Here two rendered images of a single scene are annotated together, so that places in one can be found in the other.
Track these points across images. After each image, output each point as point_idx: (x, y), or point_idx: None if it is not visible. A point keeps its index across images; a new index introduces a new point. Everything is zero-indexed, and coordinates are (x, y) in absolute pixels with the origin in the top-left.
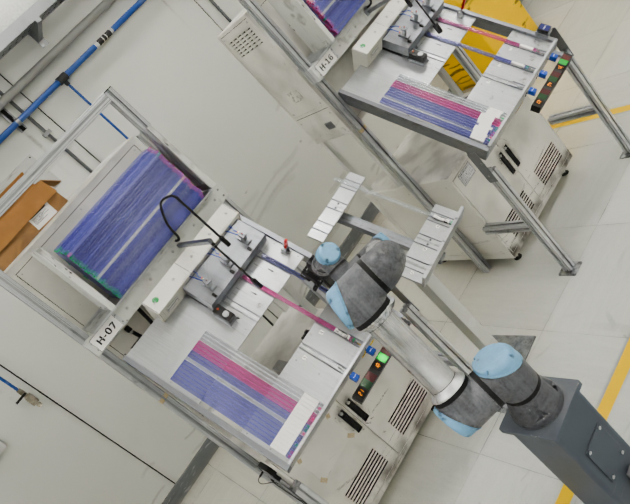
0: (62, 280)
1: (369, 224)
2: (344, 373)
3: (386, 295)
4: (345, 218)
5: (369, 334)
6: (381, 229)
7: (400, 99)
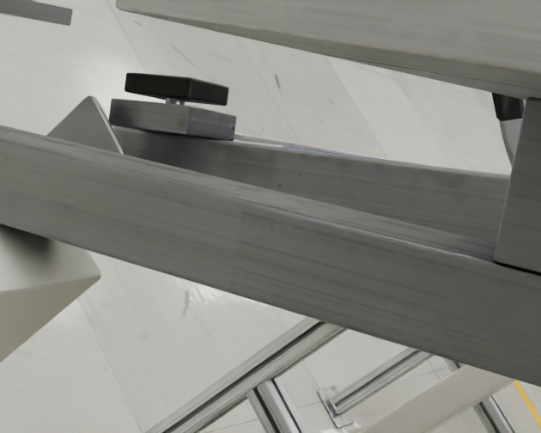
0: None
1: (158, 173)
2: (340, 150)
3: (131, 129)
4: (447, 237)
5: (241, 133)
6: (42, 144)
7: None
